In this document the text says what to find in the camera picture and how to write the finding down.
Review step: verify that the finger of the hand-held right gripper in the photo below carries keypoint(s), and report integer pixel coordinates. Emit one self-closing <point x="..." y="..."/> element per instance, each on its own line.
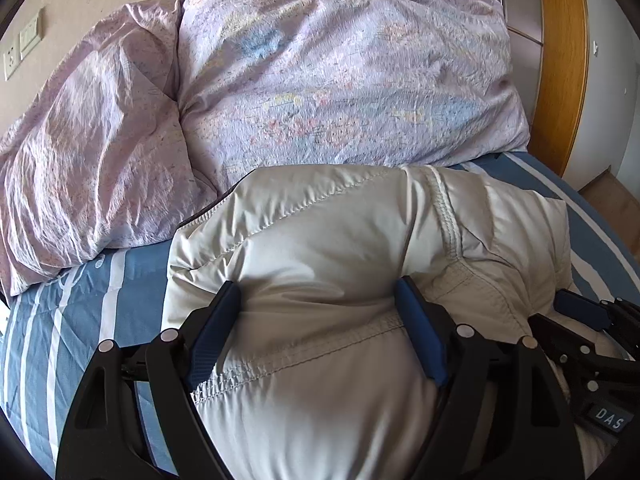
<point x="552" y="332"/>
<point x="580" y="307"/>

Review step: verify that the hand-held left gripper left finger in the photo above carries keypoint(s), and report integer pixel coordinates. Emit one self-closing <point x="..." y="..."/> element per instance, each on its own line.
<point x="215" y="335"/>

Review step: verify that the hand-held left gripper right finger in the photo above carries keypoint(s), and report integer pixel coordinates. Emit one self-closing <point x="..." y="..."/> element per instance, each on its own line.
<point x="420" y="335"/>

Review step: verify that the white puffer jacket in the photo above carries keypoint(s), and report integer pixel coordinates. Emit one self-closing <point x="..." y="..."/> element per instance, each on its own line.
<point x="325" y="240"/>

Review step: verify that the blue striped bed sheet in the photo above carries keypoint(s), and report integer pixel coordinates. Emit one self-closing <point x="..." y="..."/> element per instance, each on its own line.
<point x="75" y="310"/>

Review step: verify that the pink floral duvet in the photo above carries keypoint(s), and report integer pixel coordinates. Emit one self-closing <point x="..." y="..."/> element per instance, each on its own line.
<point x="325" y="85"/>

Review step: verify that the grey door panel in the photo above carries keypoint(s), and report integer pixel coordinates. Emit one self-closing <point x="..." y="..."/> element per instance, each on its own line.
<point x="520" y="10"/>

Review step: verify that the wide wooden door frame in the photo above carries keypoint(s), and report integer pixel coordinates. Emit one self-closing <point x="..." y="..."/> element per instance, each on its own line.
<point x="565" y="60"/>

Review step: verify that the white wall power socket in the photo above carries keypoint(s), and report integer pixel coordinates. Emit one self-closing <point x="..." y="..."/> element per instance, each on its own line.
<point x="11" y="62"/>

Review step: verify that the white wall light switch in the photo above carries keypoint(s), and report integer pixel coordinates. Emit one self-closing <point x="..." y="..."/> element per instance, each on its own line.
<point x="29" y="37"/>

